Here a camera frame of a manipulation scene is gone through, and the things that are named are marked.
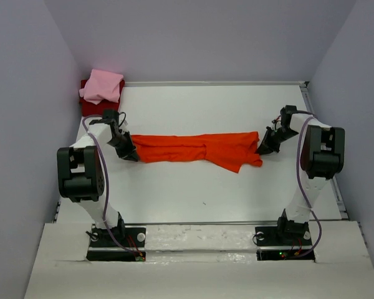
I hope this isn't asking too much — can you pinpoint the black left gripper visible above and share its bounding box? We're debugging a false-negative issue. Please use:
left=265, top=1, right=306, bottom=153
left=107, top=131, right=140, bottom=162

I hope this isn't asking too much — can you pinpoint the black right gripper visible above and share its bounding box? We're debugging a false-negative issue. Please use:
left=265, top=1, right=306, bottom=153
left=254, top=126, right=299, bottom=156

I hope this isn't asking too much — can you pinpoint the orange t shirt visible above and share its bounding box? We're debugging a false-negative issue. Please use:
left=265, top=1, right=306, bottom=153
left=132, top=131, right=262, bottom=173

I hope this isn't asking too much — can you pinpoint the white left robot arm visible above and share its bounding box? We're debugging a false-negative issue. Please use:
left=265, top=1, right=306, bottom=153
left=57, top=109, right=140, bottom=248

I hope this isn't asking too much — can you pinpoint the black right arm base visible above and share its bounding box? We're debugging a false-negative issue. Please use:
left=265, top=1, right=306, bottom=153
left=252, top=225, right=315, bottom=262

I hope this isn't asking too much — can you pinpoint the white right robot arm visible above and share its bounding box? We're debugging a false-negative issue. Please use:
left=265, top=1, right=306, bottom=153
left=254, top=105, right=345, bottom=247

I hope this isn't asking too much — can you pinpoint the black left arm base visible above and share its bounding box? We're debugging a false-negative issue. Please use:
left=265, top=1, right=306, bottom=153
left=85, top=225, right=146, bottom=262

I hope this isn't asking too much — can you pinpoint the dark red folded t shirt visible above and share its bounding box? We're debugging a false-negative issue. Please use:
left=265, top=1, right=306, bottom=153
left=79, top=80, right=125, bottom=116

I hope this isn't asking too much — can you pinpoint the pink folded t shirt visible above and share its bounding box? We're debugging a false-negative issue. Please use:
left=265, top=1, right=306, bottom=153
left=79, top=69, right=124, bottom=105

